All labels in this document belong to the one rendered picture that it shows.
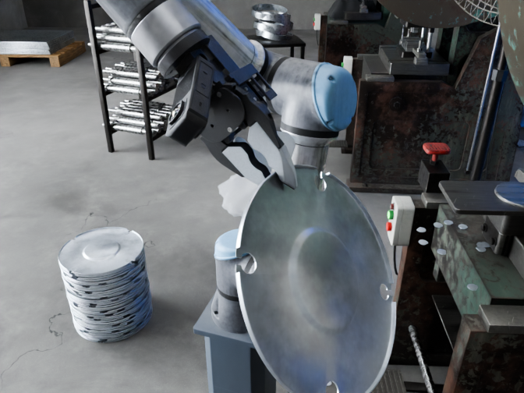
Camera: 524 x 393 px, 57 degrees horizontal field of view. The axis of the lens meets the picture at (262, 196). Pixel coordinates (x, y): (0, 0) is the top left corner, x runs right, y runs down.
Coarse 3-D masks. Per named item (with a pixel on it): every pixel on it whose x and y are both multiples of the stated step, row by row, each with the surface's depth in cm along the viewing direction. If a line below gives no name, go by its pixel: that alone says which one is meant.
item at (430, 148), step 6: (426, 144) 141; (432, 144) 141; (438, 144) 141; (444, 144) 141; (426, 150) 139; (432, 150) 138; (438, 150) 137; (444, 150) 137; (450, 150) 138; (432, 156) 142
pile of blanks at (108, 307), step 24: (144, 264) 178; (72, 288) 166; (96, 288) 163; (120, 288) 167; (144, 288) 177; (72, 312) 177; (96, 312) 168; (120, 312) 171; (144, 312) 182; (96, 336) 174; (120, 336) 177
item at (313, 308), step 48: (288, 192) 59; (336, 192) 66; (240, 240) 50; (288, 240) 56; (336, 240) 62; (240, 288) 49; (288, 288) 54; (336, 288) 59; (288, 336) 52; (336, 336) 58; (384, 336) 64; (288, 384) 50; (336, 384) 55
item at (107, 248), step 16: (80, 240) 178; (96, 240) 178; (112, 240) 177; (128, 240) 178; (64, 256) 170; (80, 256) 170; (96, 256) 169; (112, 256) 170; (128, 256) 170; (80, 272) 162; (96, 272) 162
